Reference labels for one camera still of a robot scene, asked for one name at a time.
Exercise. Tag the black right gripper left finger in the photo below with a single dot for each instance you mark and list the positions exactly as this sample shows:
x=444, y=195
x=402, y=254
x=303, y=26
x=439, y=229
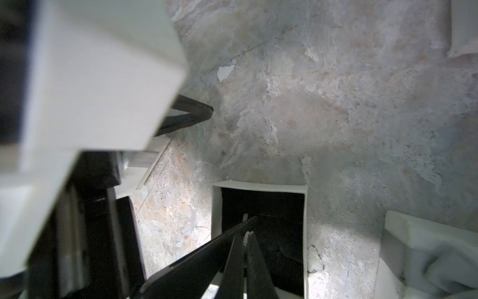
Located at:
x=232, y=282

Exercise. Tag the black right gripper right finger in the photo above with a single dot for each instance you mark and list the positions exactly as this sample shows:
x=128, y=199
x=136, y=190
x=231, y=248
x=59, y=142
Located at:
x=259, y=284

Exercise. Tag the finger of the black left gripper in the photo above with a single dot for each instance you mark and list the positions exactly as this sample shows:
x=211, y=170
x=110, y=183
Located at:
x=194, y=112
x=190, y=276

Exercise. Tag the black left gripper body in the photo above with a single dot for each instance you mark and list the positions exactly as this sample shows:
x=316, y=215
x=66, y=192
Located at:
x=89, y=248

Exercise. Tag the white gift box left bow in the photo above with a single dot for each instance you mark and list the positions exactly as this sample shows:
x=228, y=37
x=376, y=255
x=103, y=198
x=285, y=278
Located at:
x=135, y=167

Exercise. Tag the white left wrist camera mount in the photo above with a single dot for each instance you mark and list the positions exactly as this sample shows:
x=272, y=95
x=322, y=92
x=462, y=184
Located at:
x=75, y=76

